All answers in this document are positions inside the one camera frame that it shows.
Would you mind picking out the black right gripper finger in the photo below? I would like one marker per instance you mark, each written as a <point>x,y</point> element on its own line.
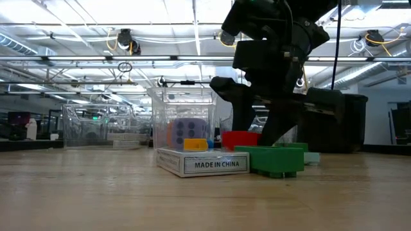
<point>279,125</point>
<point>244,112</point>

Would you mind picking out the red brick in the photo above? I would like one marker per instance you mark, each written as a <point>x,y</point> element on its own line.
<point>239,138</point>

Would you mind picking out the small dark green brick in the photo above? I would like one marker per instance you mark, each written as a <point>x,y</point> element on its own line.
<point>295,147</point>

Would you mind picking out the long dark green brick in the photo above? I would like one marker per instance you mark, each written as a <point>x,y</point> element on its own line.
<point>273,158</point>

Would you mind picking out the dark blue peg block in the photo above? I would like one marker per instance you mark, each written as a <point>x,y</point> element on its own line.
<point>210,143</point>

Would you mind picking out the light cyan brick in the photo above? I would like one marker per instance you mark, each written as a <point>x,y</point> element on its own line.
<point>312,158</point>

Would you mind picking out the purple foam die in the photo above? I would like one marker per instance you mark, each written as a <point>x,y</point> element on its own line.
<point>189,128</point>

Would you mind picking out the yellow peg block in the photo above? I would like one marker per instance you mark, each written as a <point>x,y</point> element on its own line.
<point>196,144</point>

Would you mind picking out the orange foam die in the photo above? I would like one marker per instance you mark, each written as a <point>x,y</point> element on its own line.
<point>169,134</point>

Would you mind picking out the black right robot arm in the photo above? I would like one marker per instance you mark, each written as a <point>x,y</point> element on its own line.
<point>314,8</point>

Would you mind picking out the white pillar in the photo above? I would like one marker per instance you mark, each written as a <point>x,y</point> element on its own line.
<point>224,72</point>

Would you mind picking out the black bucket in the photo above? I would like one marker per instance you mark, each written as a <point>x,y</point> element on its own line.
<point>353,125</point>

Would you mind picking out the tall clear plastic bin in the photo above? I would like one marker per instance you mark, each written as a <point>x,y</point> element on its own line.
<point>160,112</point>

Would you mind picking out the small white container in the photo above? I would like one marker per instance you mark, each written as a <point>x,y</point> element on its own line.
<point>54,137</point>

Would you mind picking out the white background bottle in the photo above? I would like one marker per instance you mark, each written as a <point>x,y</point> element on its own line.
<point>31,130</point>

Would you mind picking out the dark background monitor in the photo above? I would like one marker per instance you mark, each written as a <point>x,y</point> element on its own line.
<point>19,118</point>

